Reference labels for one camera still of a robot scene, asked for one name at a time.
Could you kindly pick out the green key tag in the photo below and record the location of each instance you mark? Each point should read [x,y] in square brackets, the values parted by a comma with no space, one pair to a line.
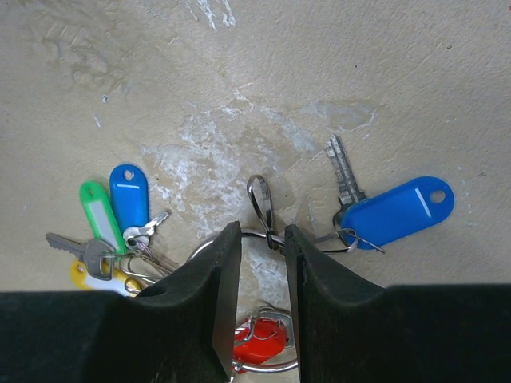
[98,210]

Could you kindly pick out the large metal keyring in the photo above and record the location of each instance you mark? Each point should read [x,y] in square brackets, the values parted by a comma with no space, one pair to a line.
[260,197]

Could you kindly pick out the red key tag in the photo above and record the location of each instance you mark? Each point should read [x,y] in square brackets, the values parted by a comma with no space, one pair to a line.
[259,340]

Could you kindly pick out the yellow key tag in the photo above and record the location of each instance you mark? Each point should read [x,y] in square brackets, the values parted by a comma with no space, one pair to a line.
[120,282]

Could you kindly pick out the large blue key tag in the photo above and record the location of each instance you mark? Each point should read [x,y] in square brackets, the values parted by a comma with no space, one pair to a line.
[395,214]

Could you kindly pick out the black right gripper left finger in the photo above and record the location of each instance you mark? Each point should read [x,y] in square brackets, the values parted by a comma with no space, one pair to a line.
[180,329]

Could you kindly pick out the small blue key tag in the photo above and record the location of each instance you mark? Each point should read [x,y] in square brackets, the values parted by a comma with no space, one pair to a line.
[129,193]

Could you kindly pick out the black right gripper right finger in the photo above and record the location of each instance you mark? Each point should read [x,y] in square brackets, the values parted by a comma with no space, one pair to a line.
[348,329]

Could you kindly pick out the small silver key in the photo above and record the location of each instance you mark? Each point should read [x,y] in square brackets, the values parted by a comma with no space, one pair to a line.
[138,238]

